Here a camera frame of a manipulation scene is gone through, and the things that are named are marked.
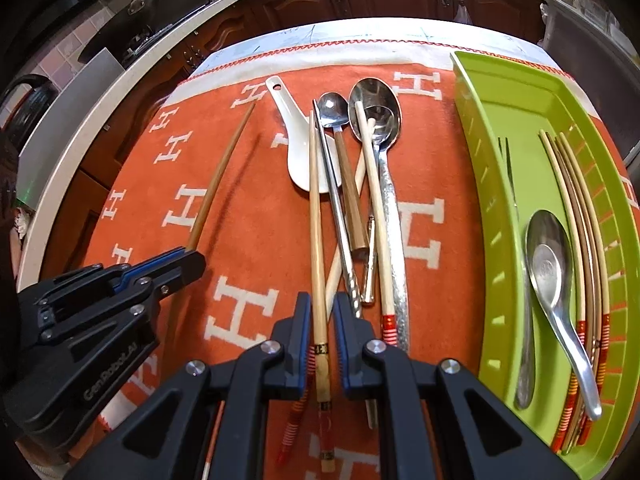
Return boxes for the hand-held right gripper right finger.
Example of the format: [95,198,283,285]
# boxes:
[332,291,577,480]

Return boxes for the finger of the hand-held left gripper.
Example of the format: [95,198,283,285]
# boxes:
[34,248,206,312]
[39,255,208,344]

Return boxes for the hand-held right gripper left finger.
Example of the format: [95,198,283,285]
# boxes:
[64,291,315,480]

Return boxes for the metal chopstick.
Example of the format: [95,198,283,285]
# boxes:
[312,100,363,318]
[364,215,377,428]

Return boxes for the wooden-handled metal spoon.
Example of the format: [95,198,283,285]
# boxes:
[317,91,371,262]

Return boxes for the white ceramic spoon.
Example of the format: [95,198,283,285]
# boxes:
[264,75,346,193]

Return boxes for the metal fork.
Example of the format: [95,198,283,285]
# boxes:
[497,136,537,411]

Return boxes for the metal soup spoon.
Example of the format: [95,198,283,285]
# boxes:
[525,209,603,421]

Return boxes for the green plastic utensil tray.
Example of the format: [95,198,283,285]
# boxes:
[450,50,633,473]

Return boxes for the orange patterned blanket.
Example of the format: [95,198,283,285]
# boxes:
[85,40,626,480]

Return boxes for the steel side panel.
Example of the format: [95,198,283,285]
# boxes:
[17,47,126,206]

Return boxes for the gas stove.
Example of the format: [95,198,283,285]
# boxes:
[117,7,211,58]

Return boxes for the blue white tablecloth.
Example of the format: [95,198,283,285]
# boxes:
[200,19,551,61]

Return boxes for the aluminium cabinet frosted doors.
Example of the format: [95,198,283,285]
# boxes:
[537,0,640,161]

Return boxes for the black appliance with handle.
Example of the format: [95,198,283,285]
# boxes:
[0,74,58,131]

